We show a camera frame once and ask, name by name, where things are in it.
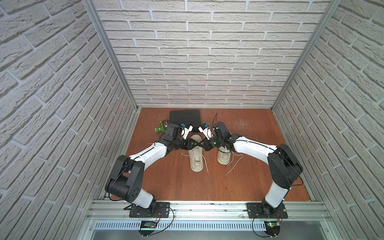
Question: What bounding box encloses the right controller board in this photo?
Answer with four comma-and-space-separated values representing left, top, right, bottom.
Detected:
264, 222, 281, 238

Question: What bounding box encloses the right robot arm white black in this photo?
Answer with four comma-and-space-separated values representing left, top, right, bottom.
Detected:
199, 122, 303, 217

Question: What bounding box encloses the black plastic tool case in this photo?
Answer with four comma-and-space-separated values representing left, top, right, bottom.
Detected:
168, 109, 202, 133

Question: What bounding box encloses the controller board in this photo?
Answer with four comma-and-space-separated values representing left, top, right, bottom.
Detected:
264, 222, 281, 238
139, 221, 158, 237

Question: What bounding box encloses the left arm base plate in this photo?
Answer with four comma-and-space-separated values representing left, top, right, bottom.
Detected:
129, 202, 171, 218

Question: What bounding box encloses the aluminium front rail frame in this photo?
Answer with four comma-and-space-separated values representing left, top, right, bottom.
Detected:
77, 200, 341, 240

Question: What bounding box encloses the right corner aluminium post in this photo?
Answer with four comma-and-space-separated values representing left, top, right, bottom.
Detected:
271, 0, 342, 112

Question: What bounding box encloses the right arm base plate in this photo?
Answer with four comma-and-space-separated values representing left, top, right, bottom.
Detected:
246, 202, 288, 220

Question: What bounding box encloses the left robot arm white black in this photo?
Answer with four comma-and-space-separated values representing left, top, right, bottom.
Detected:
105, 124, 202, 215

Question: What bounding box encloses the left controller board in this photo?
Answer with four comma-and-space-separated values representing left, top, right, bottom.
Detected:
139, 221, 158, 237

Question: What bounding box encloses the green handled tool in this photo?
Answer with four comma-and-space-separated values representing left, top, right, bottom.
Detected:
155, 120, 168, 133

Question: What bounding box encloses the corner aluminium post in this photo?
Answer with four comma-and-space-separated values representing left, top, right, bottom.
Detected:
271, 0, 342, 112
83, 0, 139, 111

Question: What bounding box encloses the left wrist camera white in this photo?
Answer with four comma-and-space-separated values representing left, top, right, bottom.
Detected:
180, 124, 193, 140

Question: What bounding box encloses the left corner aluminium post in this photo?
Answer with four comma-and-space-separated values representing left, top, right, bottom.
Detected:
83, 0, 139, 111

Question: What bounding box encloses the beige sneaker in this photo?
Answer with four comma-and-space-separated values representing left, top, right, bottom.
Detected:
181, 149, 207, 173
218, 147, 244, 178

